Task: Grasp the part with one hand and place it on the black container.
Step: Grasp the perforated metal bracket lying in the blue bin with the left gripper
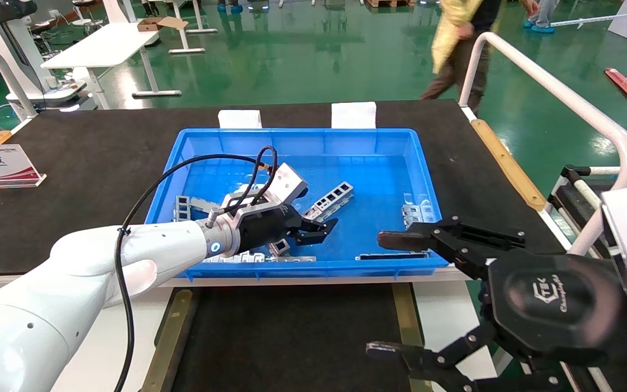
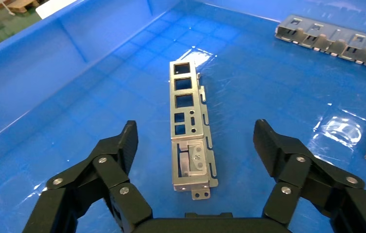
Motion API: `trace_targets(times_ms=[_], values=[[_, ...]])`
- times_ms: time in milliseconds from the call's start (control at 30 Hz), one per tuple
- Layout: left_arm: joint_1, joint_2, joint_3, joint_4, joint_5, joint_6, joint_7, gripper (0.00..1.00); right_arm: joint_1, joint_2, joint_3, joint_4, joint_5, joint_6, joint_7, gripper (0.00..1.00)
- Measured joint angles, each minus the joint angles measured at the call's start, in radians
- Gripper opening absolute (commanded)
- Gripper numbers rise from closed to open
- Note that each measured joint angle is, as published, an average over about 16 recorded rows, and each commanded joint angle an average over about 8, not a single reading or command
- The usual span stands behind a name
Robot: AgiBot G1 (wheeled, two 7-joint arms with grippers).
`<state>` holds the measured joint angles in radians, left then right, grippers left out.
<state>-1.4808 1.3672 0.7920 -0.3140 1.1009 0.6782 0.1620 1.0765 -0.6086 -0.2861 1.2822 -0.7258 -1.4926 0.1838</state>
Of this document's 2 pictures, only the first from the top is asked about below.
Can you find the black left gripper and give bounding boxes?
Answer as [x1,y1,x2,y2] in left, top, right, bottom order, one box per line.
[235,206,339,255]

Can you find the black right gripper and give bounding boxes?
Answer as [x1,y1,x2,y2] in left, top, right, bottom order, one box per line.
[366,216,627,392]

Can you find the perforated grey metal bracket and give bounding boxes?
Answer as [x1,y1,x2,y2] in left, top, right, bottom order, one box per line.
[302,181,355,222]

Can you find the black container with tan rim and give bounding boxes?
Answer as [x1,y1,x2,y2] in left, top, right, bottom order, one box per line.
[139,282,429,392]

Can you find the flat grey metal part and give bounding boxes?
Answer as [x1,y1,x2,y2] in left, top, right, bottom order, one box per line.
[174,194,222,223]

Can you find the thin grey metal bar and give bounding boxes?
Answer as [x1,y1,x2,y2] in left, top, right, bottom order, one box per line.
[355,251,430,261]

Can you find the blue plastic bin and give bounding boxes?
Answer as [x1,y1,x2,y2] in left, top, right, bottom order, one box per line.
[145,128,450,281]

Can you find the white paper label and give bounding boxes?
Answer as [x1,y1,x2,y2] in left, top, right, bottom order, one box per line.
[218,110,263,130]
[331,102,377,130]

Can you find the tan wooden edge strip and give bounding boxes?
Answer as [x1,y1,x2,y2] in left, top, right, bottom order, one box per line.
[470,118,548,212]

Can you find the black-topped cart with white tubes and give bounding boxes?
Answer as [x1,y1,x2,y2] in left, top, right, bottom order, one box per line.
[547,163,627,256]

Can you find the black table mat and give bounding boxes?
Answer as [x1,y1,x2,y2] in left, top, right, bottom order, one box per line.
[0,100,565,277]

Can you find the person in yellow jacket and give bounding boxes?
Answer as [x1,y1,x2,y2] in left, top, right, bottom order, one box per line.
[420,0,503,116]

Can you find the white tube handrail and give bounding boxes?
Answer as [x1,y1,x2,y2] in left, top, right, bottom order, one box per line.
[458,32,627,256]

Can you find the small open cardboard box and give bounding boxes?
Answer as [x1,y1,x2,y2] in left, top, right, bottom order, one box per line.
[137,16,189,33]

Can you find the white desk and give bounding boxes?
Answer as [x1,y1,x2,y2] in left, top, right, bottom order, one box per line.
[40,22,183,110]

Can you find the red angled floor object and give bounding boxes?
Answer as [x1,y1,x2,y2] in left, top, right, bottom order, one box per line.
[604,67,627,102]

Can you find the person with blue shoe covers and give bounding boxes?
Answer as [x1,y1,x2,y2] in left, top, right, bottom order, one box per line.
[521,0,557,35]

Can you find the white floor pole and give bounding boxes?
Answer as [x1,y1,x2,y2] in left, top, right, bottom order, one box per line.
[550,9,627,28]

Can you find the white robot column with base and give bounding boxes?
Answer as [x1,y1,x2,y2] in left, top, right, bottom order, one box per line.
[0,0,97,119]

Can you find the long grey metal rail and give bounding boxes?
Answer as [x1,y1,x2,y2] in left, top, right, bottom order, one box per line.
[202,252,317,265]

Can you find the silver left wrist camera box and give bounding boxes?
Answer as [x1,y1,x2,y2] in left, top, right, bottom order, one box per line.
[220,162,309,219]

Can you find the short grey metal bracket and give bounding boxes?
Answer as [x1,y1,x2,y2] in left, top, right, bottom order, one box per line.
[402,204,439,229]

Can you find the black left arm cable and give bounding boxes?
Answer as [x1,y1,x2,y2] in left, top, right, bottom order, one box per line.
[113,145,279,392]

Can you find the white desk frame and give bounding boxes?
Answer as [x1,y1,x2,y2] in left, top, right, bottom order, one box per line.
[169,0,219,56]

